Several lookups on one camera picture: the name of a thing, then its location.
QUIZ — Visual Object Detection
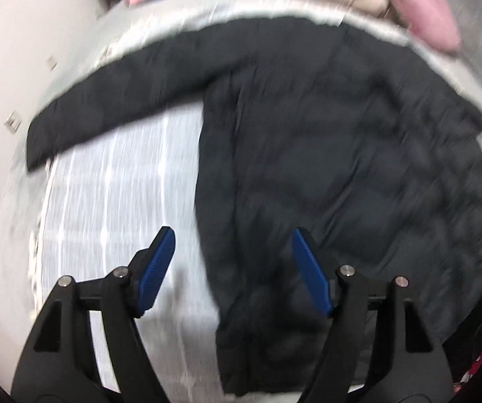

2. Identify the pink garment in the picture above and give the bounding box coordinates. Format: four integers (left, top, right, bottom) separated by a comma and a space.
124, 0, 462, 55

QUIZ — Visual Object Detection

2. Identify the black puffer jacket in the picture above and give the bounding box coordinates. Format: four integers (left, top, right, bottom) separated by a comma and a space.
26, 16, 482, 396

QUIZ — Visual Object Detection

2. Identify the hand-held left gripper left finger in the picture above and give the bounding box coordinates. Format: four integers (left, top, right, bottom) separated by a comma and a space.
12, 226, 177, 403

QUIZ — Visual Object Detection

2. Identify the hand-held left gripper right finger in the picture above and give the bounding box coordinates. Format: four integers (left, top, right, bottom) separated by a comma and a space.
291, 227, 454, 403

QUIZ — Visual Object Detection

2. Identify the grey checked bed blanket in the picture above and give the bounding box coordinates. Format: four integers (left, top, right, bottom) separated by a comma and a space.
0, 0, 482, 399

